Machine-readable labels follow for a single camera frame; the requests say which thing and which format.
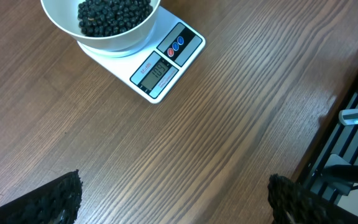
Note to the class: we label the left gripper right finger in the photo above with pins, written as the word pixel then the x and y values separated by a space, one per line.
pixel 291 203

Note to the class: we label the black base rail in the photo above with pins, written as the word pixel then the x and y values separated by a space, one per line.
pixel 337 139

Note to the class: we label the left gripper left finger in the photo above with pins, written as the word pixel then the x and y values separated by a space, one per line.
pixel 55 202

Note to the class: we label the white bowl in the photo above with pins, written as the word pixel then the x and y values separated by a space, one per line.
pixel 64 14

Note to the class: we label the white digital kitchen scale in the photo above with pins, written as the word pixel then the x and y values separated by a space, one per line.
pixel 152 67

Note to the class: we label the black beans in bowl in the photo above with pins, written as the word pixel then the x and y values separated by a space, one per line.
pixel 104 18

